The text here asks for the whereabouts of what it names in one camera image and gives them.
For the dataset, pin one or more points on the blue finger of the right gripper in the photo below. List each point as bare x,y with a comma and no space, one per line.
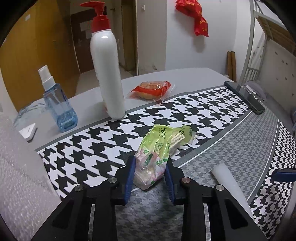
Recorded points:
284,175

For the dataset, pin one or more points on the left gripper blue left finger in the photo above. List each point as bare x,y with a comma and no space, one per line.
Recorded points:
115,190

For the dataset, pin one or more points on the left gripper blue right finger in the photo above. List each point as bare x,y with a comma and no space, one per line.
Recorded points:
182,189

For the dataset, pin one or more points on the green tissue packet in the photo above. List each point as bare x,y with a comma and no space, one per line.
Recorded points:
154,151

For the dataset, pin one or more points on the houndstooth table cloth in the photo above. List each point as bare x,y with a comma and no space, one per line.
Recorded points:
251,146

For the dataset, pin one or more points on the black smartphone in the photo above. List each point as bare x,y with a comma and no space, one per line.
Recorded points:
247,97

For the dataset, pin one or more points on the blue spray bottle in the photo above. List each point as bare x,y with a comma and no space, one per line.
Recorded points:
57,102

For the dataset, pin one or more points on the white styrofoam box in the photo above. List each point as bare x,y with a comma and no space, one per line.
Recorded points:
27,195

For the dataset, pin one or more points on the red snack packet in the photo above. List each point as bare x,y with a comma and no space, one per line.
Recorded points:
156,91

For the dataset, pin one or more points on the small white box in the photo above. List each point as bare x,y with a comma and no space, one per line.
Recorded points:
28,132

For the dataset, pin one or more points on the clear plastic bag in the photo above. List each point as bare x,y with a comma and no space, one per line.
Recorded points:
27,114

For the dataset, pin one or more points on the metal bunk bed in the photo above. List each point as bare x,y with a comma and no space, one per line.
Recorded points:
265,52

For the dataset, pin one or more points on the white pump bottle red cap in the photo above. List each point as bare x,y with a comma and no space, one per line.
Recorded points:
103,48

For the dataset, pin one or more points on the wooden wardrobe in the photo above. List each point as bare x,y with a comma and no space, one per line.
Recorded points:
41,36

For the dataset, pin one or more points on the dark brown door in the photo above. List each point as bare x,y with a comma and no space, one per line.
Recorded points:
82,33

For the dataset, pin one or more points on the red hanging bag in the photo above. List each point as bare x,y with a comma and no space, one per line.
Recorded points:
193,9

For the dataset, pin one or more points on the wooden sticks by wall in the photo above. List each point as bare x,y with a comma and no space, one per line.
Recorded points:
231,66

